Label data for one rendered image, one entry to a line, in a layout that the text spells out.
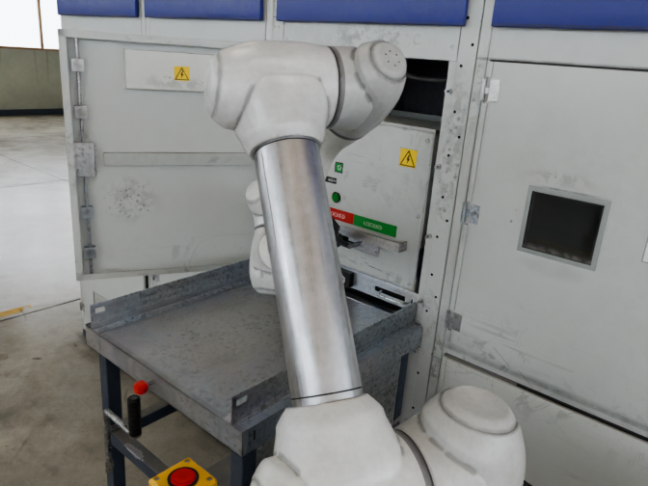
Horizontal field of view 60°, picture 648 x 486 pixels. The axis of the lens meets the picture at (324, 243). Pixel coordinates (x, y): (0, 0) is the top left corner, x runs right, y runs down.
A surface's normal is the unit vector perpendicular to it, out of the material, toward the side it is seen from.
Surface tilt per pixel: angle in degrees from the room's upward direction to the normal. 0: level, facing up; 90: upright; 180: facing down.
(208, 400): 0
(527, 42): 90
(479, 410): 6
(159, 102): 90
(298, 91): 62
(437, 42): 90
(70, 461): 0
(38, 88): 90
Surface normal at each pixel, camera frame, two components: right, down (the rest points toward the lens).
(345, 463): 0.24, -0.32
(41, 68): 0.76, 0.26
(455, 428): -0.33, -0.50
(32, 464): 0.07, -0.95
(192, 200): 0.38, 0.32
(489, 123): -0.65, 0.20
